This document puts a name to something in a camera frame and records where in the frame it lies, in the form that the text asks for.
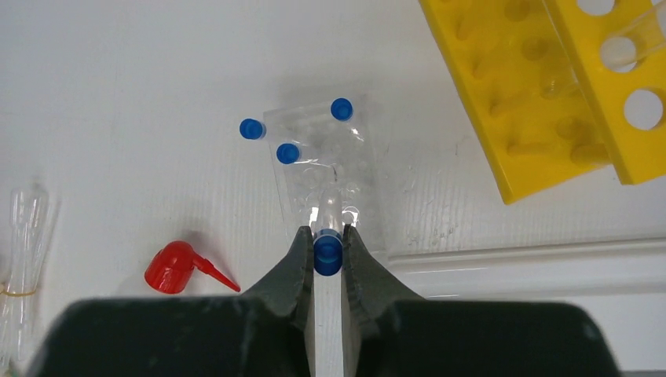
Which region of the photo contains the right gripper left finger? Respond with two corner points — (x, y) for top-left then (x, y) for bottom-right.
(241, 226), (314, 331)

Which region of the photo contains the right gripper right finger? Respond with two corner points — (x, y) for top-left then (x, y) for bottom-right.
(342, 225), (424, 339)

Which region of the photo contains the blue capped tube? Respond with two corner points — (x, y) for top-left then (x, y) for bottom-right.
(313, 188), (344, 276)
(239, 118), (266, 140)
(330, 97), (354, 122)

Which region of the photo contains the clear plastic tube rack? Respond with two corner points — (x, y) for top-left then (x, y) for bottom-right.
(263, 94), (386, 253)

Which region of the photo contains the white bin lid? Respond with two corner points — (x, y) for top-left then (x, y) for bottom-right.
(384, 238), (665, 372)

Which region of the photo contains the yellow test tube rack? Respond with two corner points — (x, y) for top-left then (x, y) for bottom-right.
(421, 1), (665, 204)

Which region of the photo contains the glass tube in yellow rack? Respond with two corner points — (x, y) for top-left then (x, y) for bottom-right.
(540, 0), (666, 100)

